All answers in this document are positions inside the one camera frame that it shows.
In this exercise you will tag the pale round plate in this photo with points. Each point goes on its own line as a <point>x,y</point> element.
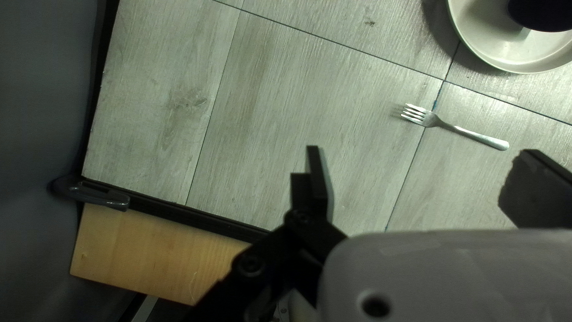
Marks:
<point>491,40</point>

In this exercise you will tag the black frame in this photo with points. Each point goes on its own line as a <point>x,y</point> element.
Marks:
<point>178,214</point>

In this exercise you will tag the dark blue cup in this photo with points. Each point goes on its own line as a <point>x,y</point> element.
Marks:
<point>540,15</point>

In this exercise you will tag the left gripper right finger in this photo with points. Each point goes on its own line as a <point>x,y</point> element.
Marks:
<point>540,196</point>

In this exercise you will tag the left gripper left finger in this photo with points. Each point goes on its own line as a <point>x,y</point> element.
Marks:
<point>295,241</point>

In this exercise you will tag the silver fork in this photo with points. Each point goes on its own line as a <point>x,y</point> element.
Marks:
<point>427,118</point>

